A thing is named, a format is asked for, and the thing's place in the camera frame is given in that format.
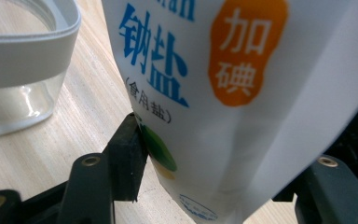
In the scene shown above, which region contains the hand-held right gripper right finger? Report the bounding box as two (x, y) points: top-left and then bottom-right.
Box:
(272, 91), (358, 224)

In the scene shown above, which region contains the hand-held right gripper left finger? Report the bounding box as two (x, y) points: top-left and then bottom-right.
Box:
(56, 112), (150, 224)

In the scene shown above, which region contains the clear jar with white lid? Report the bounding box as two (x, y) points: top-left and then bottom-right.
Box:
(0, 0), (83, 140)

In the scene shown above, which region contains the white and blue salt bag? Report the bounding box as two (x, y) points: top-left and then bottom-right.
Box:
(101, 0), (358, 224)

